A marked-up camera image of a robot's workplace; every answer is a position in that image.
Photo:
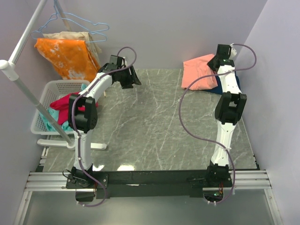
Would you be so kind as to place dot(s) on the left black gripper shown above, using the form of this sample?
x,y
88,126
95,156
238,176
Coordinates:
x,y
132,79

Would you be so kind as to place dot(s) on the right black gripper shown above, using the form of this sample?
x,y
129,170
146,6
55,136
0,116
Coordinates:
x,y
210,63

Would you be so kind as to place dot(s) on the salmon pink t shirt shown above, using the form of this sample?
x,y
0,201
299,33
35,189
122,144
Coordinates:
x,y
196,68

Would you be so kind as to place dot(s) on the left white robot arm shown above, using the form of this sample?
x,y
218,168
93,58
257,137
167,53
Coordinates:
x,y
82,168

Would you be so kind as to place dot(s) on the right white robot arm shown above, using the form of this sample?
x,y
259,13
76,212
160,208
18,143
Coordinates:
x,y
227,113

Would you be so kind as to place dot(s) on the folded blue t shirt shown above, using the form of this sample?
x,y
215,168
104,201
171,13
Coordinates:
x,y
218,90

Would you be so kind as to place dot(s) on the beige cloth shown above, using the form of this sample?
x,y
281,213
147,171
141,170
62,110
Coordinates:
x,y
85,36

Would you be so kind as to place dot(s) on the orange white cloth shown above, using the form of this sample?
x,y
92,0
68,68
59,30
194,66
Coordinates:
x,y
71,59

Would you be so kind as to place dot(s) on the magenta t shirt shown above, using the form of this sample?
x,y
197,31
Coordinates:
x,y
80,113

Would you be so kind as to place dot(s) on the white laundry basket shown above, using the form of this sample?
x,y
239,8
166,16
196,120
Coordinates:
x,y
53,91

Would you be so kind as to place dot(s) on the wooden stick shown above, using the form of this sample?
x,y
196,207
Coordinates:
x,y
62,15

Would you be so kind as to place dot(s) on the black base beam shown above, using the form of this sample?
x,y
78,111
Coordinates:
x,y
152,183

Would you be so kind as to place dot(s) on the white clothes rack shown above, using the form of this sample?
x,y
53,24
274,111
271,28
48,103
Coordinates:
x,y
16,111

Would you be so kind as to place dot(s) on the blue wire hanger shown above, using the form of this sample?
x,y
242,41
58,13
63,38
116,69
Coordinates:
x,y
84,24
38,34

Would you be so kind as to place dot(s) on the aluminium rail frame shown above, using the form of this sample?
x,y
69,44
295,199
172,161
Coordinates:
x,y
55,181

